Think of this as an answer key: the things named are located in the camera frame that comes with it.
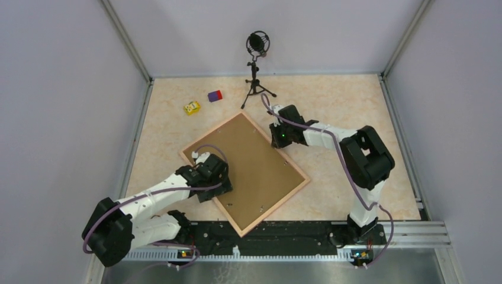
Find black microphone on tripod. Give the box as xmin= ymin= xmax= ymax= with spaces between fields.
xmin=240 ymin=30 xmax=277 ymax=109

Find pink wooden picture frame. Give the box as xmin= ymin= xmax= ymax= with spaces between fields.
xmin=179 ymin=110 xmax=312 ymax=238

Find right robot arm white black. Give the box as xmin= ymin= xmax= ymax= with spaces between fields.
xmin=268 ymin=105 xmax=395 ymax=244

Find yellow owl toy block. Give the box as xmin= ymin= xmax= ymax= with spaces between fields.
xmin=183 ymin=101 xmax=201 ymax=115

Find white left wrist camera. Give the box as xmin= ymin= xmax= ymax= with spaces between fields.
xmin=191 ymin=151 xmax=211 ymax=165

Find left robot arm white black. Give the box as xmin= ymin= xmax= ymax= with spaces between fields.
xmin=82 ymin=152 xmax=233 ymax=267

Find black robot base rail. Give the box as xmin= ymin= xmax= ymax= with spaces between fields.
xmin=153 ymin=220 xmax=389 ymax=258

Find purple red toy block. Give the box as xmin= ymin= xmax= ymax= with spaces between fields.
xmin=207 ymin=90 xmax=223 ymax=102

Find brown cardboard backing board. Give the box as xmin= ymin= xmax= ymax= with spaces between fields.
xmin=184 ymin=114 xmax=307 ymax=232

